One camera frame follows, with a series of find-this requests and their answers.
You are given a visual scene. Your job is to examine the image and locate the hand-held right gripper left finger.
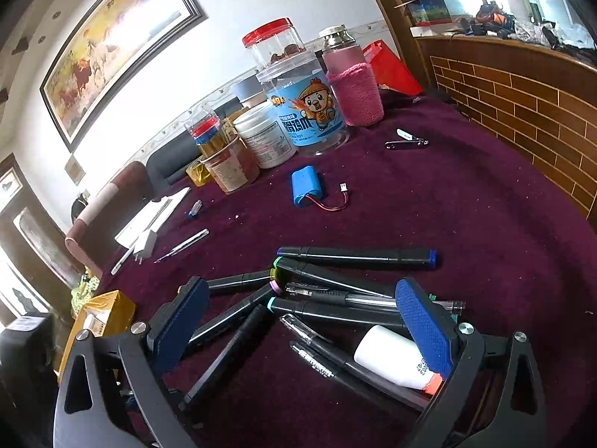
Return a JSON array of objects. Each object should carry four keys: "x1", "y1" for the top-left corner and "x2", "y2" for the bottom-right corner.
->
[{"x1": 53, "y1": 276, "x2": 210, "y2": 448}]

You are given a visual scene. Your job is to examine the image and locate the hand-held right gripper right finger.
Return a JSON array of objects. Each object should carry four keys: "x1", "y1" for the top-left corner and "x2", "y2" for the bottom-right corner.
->
[{"x1": 394, "y1": 277, "x2": 548, "y2": 448}]

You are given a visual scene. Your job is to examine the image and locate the white bottle orange cap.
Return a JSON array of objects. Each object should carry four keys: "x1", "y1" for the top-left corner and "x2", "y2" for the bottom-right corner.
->
[{"x1": 353, "y1": 324, "x2": 444, "y2": 395}]

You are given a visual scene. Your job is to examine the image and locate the pink-capped black marker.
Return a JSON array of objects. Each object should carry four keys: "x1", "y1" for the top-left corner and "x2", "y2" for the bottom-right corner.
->
[{"x1": 184, "y1": 281, "x2": 283, "y2": 348}]

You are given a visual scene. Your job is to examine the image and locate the plain black marker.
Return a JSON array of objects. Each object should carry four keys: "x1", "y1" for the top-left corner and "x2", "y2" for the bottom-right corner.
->
[{"x1": 177, "y1": 305, "x2": 269, "y2": 409}]

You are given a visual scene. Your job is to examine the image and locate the yellow-capped black marker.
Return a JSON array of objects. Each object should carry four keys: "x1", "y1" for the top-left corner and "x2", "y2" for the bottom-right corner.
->
[{"x1": 207, "y1": 268, "x2": 281, "y2": 296}]

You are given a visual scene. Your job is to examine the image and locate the clear gel pen black grip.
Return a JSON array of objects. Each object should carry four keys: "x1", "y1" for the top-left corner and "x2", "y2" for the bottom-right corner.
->
[{"x1": 284, "y1": 282, "x2": 467, "y2": 313}]

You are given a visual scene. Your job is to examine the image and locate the blue-capped black marker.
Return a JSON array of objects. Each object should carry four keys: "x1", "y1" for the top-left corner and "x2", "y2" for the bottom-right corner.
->
[{"x1": 276, "y1": 246, "x2": 438, "y2": 271}]

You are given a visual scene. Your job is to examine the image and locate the teal-capped black marker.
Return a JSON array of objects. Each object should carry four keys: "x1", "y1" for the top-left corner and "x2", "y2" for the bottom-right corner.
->
[{"x1": 266, "y1": 296, "x2": 413, "y2": 337}]

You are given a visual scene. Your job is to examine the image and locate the green-capped black marker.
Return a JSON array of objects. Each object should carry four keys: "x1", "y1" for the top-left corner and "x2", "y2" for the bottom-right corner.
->
[{"x1": 273, "y1": 256, "x2": 402, "y2": 299}]

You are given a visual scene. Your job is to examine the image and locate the clear blue pen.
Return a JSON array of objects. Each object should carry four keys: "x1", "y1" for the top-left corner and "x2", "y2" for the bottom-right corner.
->
[{"x1": 154, "y1": 228, "x2": 210, "y2": 263}]

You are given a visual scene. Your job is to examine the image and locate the white pen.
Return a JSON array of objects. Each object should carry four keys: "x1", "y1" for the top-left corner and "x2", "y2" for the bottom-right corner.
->
[{"x1": 111, "y1": 247, "x2": 136, "y2": 275}]

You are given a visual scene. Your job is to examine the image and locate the white charger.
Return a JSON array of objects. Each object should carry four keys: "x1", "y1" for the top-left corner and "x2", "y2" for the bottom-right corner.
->
[{"x1": 132, "y1": 228, "x2": 159, "y2": 264}]

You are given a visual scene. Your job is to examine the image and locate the green patterned bag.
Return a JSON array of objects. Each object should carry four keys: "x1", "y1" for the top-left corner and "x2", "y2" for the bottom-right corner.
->
[{"x1": 70, "y1": 273, "x2": 101, "y2": 313}]

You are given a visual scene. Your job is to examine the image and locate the white paper sheets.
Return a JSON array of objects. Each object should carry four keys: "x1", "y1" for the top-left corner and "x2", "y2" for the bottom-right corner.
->
[{"x1": 114, "y1": 187, "x2": 192, "y2": 248}]

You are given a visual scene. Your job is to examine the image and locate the maroon tablecloth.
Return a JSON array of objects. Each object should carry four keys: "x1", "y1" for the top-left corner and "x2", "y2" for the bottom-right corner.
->
[{"x1": 96, "y1": 88, "x2": 597, "y2": 448}]

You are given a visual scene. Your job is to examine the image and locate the brown chair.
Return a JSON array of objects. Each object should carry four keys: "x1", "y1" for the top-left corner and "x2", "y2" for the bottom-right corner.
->
[{"x1": 64, "y1": 161, "x2": 157, "y2": 281}]

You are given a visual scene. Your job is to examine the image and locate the black box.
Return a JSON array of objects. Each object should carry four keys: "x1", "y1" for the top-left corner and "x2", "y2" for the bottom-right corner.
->
[{"x1": 0, "y1": 312, "x2": 57, "y2": 411}]

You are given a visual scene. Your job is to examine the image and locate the orange sauce jar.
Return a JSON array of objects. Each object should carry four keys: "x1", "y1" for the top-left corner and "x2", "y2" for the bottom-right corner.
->
[{"x1": 198, "y1": 131, "x2": 260, "y2": 195}]

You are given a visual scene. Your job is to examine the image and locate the black sofa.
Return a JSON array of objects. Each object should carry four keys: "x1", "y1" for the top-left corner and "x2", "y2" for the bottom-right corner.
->
[{"x1": 147, "y1": 98, "x2": 243, "y2": 187}]

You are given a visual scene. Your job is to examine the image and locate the dark wooden door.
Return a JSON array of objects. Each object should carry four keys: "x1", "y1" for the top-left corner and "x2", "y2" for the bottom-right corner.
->
[{"x1": 0, "y1": 154, "x2": 85, "y2": 318}]

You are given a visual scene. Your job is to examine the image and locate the blue battery pack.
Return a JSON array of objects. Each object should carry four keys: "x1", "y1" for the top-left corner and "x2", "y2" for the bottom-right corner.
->
[{"x1": 291, "y1": 165, "x2": 351, "y2": 212}]

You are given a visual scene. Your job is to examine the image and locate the silver nail clipper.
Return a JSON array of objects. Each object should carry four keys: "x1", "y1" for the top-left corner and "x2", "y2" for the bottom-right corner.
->
[{"x1": 385, "y1": 128, "x2": 430, "y2": 150}]

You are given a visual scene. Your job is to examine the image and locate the small red-capped clear jar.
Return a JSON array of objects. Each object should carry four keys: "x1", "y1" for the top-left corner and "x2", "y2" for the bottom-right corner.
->
[{"x1": 184, "y1": 105, "x2": 225, "y2": 159}]

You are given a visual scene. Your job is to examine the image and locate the white canister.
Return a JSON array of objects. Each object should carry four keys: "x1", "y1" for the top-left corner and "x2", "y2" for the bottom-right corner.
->
[{"x1": 233, "y1": 102, "x2": 298, "y2": 169}]

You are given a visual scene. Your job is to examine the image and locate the grey lidded cup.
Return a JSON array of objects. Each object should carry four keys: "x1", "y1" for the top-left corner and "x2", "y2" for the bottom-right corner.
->
[{"x1": 232, "y1": 77, "x2": 266, "y2": 108}]

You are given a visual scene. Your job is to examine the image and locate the blue label clear jar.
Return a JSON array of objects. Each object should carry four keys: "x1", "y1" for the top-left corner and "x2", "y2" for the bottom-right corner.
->
[{"x1": 256, "y1": 51, "x2": 351, "y2": 157}]

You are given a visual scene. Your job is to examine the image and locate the pink thermos bottle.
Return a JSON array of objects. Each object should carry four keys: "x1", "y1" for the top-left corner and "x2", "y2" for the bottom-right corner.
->
[{"x1": 318, "y1": 25, "x2": 385, "y2": 128}]

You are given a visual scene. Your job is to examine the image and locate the red bag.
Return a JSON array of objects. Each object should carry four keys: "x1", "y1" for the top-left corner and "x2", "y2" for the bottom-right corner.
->
[{"x1": 361, "y1": 40, "x2": 424, "y2": 96}]

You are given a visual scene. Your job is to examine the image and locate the framed horse painting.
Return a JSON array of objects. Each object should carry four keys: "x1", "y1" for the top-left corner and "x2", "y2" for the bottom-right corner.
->
[{"x1": 40, "y1": 0, "x2": 208, "y2": 152}]

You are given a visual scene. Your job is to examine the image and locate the red-lid clear jar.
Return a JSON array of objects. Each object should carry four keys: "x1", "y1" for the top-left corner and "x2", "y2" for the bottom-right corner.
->
[{"x1": 241, "y1": 18, "x2": 311, "y2": 80}]

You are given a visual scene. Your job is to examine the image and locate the blue printed carton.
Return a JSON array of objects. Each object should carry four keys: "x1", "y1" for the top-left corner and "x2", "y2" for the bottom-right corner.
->
[{"x1": 396, "y1": 0, "x2": 453, "y2": 27}]

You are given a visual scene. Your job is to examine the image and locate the brass wall plate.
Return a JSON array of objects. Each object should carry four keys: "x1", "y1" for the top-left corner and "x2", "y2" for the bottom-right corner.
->
[{"x1": 64, "y1": 154, "x2": 86, "y2": 185}]

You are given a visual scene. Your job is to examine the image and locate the pile of tools and cables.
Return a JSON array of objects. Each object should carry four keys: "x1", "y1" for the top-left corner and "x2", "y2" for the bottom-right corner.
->
[{"x1": 462, "y1": 0, "x2": 597, "y2": 52}]

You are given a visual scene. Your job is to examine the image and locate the wooden window frame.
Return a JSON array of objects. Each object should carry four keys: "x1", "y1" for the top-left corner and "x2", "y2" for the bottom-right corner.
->
[{"x1": 354, "y1": 0, "x2": 437, "y2": 89}]

